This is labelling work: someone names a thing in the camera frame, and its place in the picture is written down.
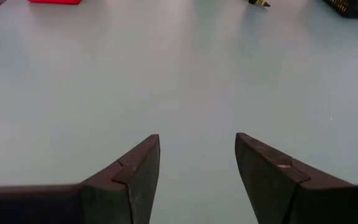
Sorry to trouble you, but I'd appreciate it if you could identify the green table mat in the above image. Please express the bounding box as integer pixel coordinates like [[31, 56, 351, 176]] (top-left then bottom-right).
[[0, 0, 358, 224]]

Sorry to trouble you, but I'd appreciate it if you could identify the black plastic basket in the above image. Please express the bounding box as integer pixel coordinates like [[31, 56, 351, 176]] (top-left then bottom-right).
[[323, 0, 358, 18]]

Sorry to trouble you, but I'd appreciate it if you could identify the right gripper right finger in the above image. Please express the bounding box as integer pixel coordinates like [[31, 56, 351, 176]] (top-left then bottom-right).
[[234, 133, 356, 224]]

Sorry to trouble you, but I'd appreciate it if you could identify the red plastic basket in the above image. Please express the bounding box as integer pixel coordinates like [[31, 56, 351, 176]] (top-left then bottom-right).
[[27, 0, 82, 5]]

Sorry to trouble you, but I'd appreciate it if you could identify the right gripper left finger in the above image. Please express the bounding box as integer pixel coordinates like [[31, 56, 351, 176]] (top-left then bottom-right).
[[80, 134, 160, 224]]

